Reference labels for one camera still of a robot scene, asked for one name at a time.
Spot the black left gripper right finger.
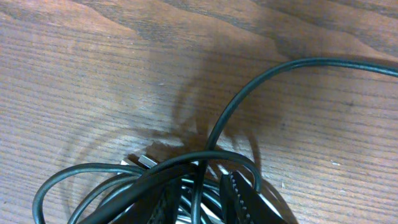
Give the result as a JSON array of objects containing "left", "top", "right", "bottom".
[{"left": 220, "top": 172, "right": 287, "bottom": 224}]

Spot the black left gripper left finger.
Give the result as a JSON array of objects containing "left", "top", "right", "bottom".
[{"left": 111, "top": 179, "right": 184, "bottom": 224}]

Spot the white USB cable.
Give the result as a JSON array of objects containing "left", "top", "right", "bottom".
[{"left": 118, "top": 158, "right": 280, "bottom": 224}]

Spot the black USB cable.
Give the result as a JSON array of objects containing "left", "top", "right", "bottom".
[{"left": 32, "top": 57, "right": 398, "bottom": 224}]

